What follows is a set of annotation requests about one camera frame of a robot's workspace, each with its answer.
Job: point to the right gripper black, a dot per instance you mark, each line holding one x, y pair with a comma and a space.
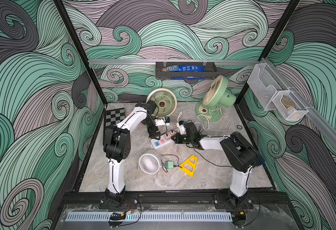
179, 139

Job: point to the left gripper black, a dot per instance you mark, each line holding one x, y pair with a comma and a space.
150, 131

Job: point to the white power strip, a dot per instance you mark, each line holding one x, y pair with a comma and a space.
164, 140

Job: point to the green USB adapter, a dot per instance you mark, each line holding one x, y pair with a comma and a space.
169, 165

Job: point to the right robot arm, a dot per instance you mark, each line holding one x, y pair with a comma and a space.
242, 156

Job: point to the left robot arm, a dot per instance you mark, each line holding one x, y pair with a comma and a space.
117, 146

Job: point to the white small fan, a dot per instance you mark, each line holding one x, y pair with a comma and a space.
150, 162

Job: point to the cream round desk fan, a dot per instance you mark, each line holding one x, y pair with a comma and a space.
165, 100

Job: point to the green desk fan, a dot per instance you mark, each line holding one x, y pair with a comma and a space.
216, 95

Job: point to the dark blue fan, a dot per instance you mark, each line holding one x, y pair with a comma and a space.
260, 161

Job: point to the chessboard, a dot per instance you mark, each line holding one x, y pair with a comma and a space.
113, 117

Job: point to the blue snack packet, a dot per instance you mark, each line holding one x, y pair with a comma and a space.
184, 68

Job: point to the clear plastic bin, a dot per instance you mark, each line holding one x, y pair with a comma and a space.
272, 94

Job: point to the white ventilation grille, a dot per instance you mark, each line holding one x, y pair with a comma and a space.
153, 216

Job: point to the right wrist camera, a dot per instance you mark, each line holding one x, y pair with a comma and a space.
181, 127

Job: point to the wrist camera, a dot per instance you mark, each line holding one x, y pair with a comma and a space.
165, 121
181, 127

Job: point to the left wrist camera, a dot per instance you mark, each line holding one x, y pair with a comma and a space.
165, 121

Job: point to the yellow triangle frame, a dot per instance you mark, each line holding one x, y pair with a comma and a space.
189, 165

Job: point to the black wall basket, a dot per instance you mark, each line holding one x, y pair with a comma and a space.
211, 71

